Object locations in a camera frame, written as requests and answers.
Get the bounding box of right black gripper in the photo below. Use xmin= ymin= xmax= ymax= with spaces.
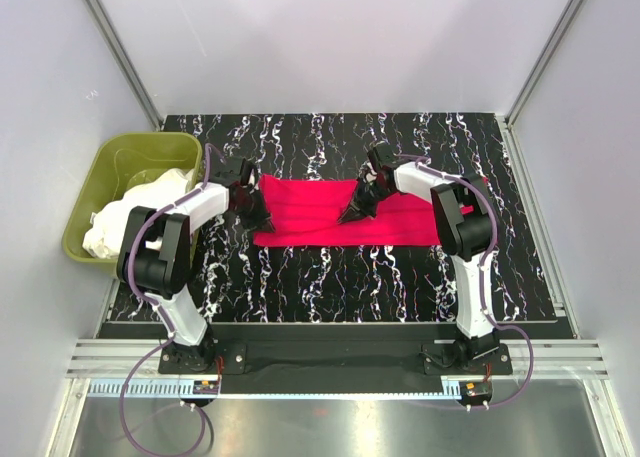
xmin=338 ymin=178 xmax=394 ymax=226

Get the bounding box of pink t shirt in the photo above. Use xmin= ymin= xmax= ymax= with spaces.
xmin=252 ymin=174 xmax=489 ymax=249

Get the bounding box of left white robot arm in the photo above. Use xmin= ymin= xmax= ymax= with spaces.
xmin=117 ymin=157 xmax=275 ymax=373

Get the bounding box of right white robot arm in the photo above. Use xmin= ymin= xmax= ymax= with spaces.
xmin=338 ymin=143 xmax=500 ymax=374

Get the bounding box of white t shirt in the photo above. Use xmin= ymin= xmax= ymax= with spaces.
xmin=82 ymin=168 xmax=194 ymax=260

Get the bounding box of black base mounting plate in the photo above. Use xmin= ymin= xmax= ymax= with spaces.
xmin=159 ymin=323 xmax=513 ymax=398

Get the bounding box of olive green plastic tub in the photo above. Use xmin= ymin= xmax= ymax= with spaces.
xmin=61 ymin=132 xmax=203 ymax=279

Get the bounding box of left orange connector box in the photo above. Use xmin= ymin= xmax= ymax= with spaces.
xmin=192 ymin=379 xmax=220 ymax=395

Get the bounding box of orange connector box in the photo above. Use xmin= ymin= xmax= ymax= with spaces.
xmin=192 ymin=379 xmax=220 ymax=395
xmin=461 ymin=380 xmax=493 ymax=406

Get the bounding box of right orange connector box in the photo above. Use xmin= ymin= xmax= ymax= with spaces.
xmin=461 ymin=380 xmax=493 ymax=406

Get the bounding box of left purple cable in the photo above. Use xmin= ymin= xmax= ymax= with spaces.
xmin=119 ymin=142 xmax=226 ymax=452

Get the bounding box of purple cable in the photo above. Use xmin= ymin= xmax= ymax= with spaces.
xmin=119 ymin=142 xmax=226 ymax=452
xmin=394 ymin=152 xmax=535 ymax=411

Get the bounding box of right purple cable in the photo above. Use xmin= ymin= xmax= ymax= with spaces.
xmin=394 ymin=152 xmax=535 ymax=411

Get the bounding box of aluminium frame rail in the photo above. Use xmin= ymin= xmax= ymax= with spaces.
xmin=66 ymin=339 xmax=608 ymax=400

